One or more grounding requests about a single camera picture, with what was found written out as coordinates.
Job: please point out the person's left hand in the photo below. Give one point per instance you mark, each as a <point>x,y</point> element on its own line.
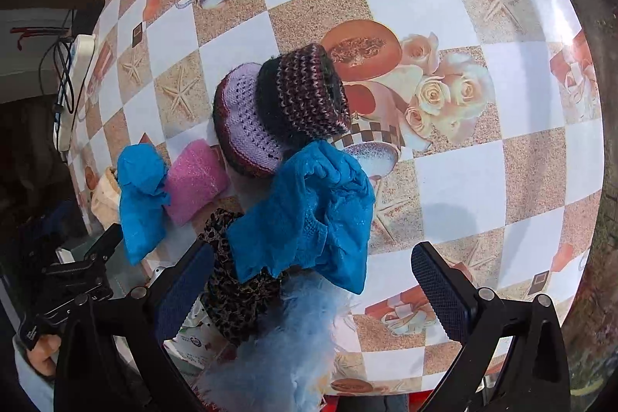
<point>44,356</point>

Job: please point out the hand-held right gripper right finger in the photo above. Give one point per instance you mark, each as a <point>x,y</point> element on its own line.
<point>439,291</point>

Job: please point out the light blue feather boa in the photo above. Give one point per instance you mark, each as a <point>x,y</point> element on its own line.
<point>280,344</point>

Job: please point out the checkered printed tablecloth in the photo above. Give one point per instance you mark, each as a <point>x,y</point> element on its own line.
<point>483,180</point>

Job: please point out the cream polka dot scrunchie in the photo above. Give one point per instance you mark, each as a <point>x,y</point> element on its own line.
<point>104,202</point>

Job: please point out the red hooked rod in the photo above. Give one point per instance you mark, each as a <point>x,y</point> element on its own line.
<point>21,36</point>

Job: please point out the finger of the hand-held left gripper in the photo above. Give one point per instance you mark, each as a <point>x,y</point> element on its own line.
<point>104,240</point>

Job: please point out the large blue crinkled cloth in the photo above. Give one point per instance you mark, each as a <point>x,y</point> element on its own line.
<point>304,219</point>

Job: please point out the small blue crinkled cloth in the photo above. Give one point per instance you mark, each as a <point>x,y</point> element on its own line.
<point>140,199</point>

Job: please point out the dark striped knitted hat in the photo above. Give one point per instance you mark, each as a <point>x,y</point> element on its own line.
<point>302,91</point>

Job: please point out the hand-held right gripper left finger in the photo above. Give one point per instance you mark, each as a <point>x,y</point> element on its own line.
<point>183,291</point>

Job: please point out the leopard print cloth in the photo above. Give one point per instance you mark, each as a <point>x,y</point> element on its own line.
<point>236,291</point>

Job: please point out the white power strip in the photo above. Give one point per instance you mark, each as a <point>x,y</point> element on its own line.
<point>72,88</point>

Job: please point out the black power adapter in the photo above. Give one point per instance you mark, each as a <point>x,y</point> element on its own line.
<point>88,17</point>

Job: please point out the red plastic stool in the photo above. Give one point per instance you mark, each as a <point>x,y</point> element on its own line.
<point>386,392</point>

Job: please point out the pink sponge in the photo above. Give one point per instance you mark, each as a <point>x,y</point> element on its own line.
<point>195,185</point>

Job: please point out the lilac knitted hat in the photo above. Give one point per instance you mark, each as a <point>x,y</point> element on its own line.
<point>246,122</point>

